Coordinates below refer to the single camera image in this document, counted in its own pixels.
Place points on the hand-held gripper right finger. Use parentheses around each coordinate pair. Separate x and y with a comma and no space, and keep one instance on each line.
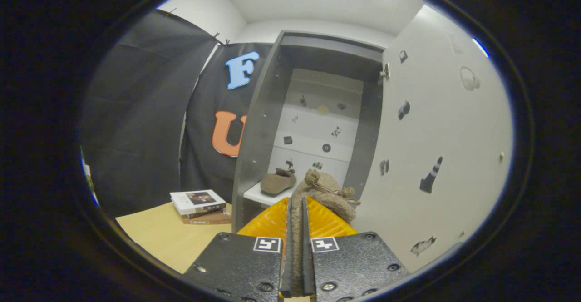
(354,265)

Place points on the brown fuzzy shoe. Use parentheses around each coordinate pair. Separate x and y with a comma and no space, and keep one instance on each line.
(322,190)
(277,183)

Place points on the light grey shoe cabinet door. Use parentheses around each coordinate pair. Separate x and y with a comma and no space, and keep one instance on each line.
(454,156)

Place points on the black backdrop cloth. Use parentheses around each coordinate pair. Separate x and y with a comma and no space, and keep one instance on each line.
(136,111)

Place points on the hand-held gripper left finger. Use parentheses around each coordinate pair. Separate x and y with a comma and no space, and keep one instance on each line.
(236,265)

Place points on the brown book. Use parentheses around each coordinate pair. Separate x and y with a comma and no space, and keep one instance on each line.
(209,219)

